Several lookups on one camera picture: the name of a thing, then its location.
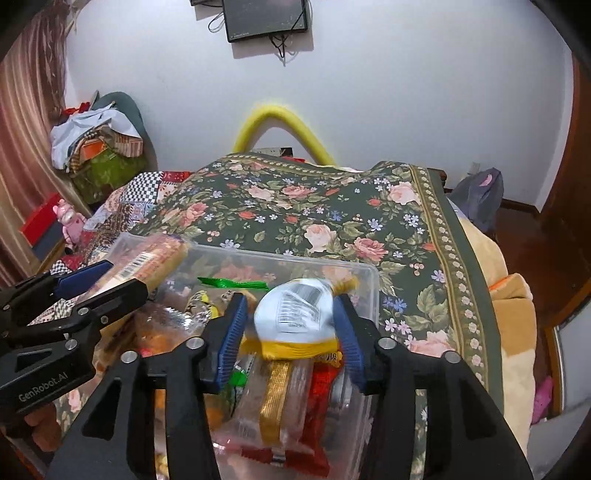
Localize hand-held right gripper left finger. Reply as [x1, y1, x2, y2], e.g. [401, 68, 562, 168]
[44, 293, 250, 480]

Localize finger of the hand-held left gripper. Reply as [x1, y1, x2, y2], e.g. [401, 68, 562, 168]
[0, 260, 115, 324]
[0, 277, 149, 384]

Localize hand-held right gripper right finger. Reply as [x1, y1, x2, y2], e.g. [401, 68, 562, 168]
[333, 293, 529, 480]

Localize red snack packet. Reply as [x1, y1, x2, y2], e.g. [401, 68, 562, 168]
[300, 351, 345, 476]

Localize long tan cracker pack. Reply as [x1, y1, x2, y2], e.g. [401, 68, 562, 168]
[95, 234, 189, 298]

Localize silver packet with yellow ends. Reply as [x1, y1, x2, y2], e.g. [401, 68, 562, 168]
[242, 278, 358, 361]

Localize brown pastry packet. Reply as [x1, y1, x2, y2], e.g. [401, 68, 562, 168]
[131, 307, 206, 356]

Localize clear plastic storage box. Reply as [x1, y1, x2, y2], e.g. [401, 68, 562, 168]
[106, 233, 380, 480]

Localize clear bag with green strip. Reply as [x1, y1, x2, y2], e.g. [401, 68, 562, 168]
[198, 277, 269, 291]

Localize biscuit packet with gold band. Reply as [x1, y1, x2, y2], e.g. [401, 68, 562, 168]
[217, 357, 315, 462]

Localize person's left hand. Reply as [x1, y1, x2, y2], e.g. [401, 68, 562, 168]
[18, 406, 63, 450]

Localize pink toy figure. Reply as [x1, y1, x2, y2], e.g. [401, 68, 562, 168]
[53, 199, 86, 254]

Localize red box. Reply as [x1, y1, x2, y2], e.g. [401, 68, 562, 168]
[21, 193, 64, 248]

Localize patchwork quilt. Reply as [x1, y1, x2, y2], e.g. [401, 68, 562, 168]
[41, 171, 190, 324]

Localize pile of clothes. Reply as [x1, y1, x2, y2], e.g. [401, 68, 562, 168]
[50, 104, 142, 174]

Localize striped curtain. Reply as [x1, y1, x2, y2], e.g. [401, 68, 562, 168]
[0, 9, 79, 287]

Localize cream fleece blanket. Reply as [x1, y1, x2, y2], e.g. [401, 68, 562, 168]
[455, 217, 539, 455]

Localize teal chair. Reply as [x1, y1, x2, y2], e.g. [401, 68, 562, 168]
[69, 91, 149, 205]

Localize grey backpack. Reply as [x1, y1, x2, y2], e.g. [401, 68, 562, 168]
[450, 167, 504, 232]

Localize pink slippers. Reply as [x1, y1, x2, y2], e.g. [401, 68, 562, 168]
[531, 376, 555, 425]

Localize white door with stickers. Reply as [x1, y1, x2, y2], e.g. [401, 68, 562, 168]
[531, 318, 591, 480]

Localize yellow foam tube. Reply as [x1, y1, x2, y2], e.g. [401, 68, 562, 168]
[232, 104, 338, 167]

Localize small black monitor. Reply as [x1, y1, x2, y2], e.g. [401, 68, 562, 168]
[222, 0, 309, 43]

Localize wooden door frame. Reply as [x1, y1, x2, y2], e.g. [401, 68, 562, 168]
[538, 55, 591, 326]

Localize black hanging cable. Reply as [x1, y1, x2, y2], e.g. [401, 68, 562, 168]
[270, 34, 299, 62]

